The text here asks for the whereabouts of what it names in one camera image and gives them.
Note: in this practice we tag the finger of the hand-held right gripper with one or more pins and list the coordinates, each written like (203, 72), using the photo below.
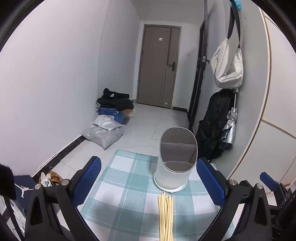
(268, 179)

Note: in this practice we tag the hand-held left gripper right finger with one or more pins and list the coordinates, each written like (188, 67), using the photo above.
(210, 183)

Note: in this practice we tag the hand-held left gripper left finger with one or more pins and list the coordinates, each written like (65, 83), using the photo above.
(89, 180)

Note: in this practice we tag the white utensil holder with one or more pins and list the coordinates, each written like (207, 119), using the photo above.
(171, 178)

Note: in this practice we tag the bundle of wooden chopsticks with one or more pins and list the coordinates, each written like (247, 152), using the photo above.
(165, 220)

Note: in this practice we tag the white shoulder bag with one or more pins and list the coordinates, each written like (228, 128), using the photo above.
(226, 64)

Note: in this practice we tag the brown paper bag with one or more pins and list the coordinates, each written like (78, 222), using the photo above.
(56, 178)

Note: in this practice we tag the teal plaid tablecloth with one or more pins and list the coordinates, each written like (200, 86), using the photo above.
(124, 185)

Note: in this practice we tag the white plastic bag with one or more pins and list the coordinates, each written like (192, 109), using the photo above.
(45, 180)

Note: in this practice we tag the large grey plastic mailer bag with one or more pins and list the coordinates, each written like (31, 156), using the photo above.
(104, 138)

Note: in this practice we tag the silver folding umbrella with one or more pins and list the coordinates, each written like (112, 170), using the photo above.
(229, 132)

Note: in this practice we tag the small grey plastic mailer bag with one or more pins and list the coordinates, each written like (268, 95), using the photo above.
(106, 121)

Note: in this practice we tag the navy shoe box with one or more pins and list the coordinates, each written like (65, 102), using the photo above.
(23, 188)

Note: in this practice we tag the blue plastic crate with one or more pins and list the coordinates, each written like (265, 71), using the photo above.
(111, 114)

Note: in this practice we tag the cardboard box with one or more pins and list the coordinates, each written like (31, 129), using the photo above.
(127, 113)

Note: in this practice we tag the small white bag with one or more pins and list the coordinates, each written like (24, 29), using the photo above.
(131, 115)

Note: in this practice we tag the dark cloth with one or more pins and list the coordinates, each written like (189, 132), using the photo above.
(7, 180)

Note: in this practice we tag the black clothes pile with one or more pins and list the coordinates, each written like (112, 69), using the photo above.
(115, 98)

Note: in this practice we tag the white wardrobe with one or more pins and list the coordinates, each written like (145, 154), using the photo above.
(277, 92)

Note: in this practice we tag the grey-brown door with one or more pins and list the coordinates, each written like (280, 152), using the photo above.
(152, 69)

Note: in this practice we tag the blue fluffy duster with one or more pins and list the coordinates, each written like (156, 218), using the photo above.
(235, 4)

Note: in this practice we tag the black door frame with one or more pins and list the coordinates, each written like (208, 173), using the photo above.
(196, 92)

